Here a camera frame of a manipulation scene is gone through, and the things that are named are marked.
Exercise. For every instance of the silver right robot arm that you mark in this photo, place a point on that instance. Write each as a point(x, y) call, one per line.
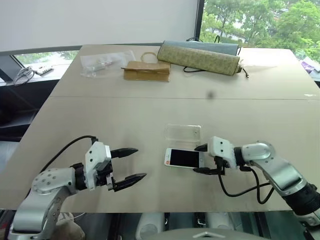
point(277, 167)

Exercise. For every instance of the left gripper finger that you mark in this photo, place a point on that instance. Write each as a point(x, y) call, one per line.
point(125, 152)
point(130, 181)

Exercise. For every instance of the clear plastic phone case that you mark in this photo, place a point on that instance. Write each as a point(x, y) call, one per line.
point(182, 133)

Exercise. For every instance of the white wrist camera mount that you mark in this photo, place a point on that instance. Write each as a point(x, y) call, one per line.
point(221, 150)
point(96, 157)

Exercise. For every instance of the small circuit board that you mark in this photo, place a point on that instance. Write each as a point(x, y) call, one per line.
point(43, 70)

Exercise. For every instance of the green patterned rolled pouch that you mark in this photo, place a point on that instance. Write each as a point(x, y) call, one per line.
point(200, 61)

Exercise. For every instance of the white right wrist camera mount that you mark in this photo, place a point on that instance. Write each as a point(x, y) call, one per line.
point(221, 150)

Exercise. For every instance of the clear plastic bag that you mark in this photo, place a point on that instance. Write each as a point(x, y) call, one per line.
point(105, 61)

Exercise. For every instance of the brown paper bag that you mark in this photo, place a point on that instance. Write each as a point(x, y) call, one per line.
point(146, 71)

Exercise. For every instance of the dark low cabinet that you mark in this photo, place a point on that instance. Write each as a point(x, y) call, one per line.
point(17, 107)

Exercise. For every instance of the white smartphone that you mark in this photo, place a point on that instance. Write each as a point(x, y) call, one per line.
point(182, 157)

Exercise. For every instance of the brown rounded shape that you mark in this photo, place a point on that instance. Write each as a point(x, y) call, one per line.
point(70, 228)

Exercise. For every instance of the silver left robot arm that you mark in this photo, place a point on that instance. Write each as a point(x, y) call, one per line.
point(50, 180)

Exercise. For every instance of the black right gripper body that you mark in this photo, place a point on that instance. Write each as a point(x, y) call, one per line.
point(220, 163)

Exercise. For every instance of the blue-grey rolled mat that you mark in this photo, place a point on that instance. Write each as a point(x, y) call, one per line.
point(207, 47)

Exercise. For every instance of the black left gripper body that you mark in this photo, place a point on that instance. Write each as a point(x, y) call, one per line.
point(105, 176)

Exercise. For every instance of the black window frame post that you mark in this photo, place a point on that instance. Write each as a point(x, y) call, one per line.
point(199, 20)

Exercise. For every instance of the purple cloth item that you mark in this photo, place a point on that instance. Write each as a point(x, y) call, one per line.
point(311, 67)

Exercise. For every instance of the white rounded robot leg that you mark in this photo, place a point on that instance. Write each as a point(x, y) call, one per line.
point(150, 225)
point(220, 221)

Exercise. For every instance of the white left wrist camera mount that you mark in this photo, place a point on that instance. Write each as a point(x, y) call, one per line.
point(96, 157)

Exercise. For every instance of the grey robot torso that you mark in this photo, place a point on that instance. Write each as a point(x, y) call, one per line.
point(205, 235)

